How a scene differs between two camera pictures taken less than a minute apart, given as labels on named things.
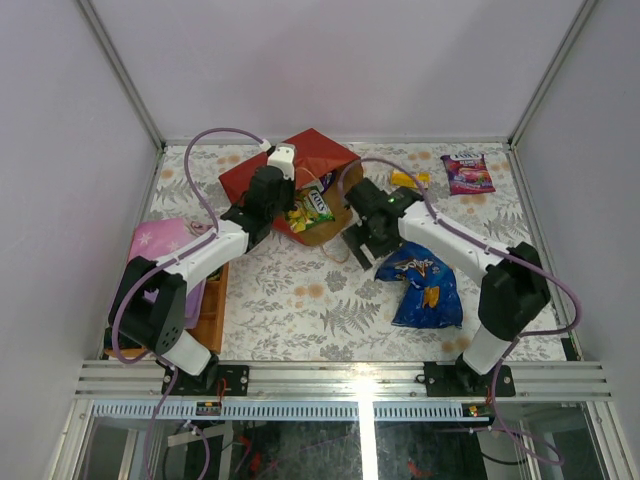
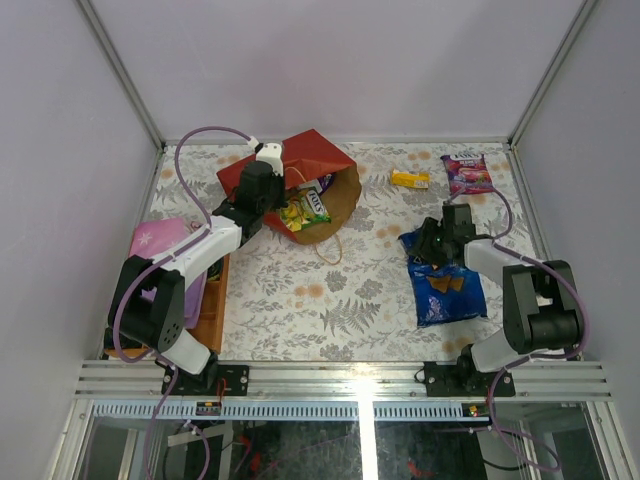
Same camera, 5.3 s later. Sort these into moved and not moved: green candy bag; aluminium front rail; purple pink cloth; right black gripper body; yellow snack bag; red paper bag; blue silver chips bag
Moved: red paper bag; right black gripper body; blue silver chips bag
Not moved: yellow snack bag; aluminium front rail; purple pink cloth; green candy bag
